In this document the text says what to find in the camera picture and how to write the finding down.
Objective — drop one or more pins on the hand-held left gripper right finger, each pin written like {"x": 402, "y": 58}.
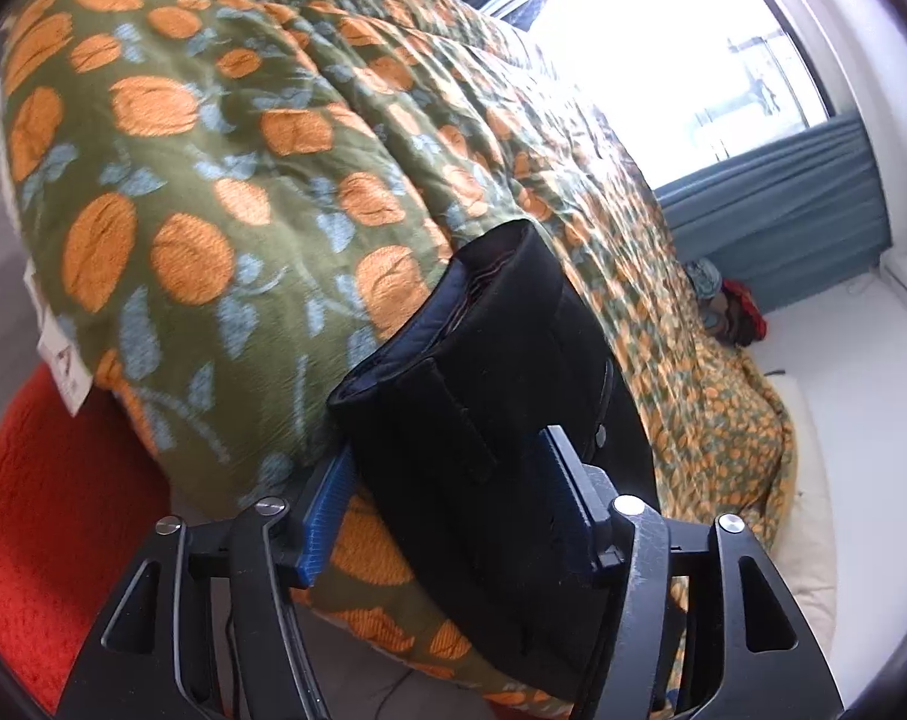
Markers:
{"x": 573, "y": 502}

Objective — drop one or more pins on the blue curtain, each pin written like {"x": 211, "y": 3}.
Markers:
{"x": 783, "y": 217}

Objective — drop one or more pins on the red and blue clothing pile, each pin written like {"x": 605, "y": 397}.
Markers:
{"x": 735, "y": 307}

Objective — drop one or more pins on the cream cushion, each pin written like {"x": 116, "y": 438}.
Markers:
{"x": 807, "y": 525}

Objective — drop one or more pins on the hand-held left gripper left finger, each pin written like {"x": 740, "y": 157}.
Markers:
{"x": 326, "y": 517}

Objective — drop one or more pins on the orange-red fluffy rug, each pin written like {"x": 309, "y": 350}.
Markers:
{"x": 56, "y": 525}

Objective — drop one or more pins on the green blanket with orange print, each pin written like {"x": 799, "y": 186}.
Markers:
{"x": 198, "y": 165}

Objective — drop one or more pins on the bright window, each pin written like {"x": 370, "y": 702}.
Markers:
{"x": 648, "y": 52}

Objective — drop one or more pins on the black fabric bag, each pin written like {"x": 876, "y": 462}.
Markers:
{"x": 498, "y": 390}

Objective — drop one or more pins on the white blanket tag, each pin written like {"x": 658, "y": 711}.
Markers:
{"x": 60, "y": 367}

